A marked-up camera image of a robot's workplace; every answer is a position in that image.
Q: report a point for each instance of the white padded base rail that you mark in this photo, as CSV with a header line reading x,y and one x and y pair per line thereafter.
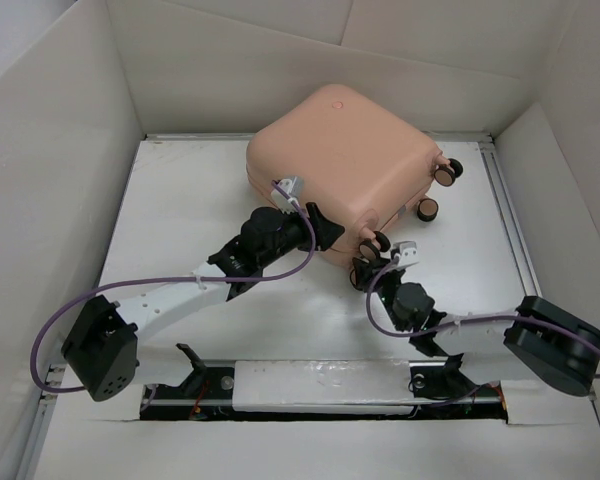
x,y
333,387

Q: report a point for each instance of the pink hard-shell suitcase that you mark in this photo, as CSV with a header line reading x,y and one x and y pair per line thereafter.
x,y
362,165

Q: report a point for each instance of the aluminium frame rail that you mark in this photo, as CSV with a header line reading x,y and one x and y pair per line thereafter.
x,y
505,206

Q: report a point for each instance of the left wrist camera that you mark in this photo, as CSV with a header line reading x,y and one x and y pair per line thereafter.
x,y
285,192

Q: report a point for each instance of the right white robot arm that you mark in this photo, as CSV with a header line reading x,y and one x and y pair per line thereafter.
x,y
536,341

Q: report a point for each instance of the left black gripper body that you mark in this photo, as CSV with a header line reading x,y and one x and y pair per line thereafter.
x,y
294,234

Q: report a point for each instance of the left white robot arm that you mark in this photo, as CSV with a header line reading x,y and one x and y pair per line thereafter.
x,y
102,345

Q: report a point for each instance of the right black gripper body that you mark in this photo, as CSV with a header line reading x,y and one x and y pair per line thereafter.
x,y
387,284

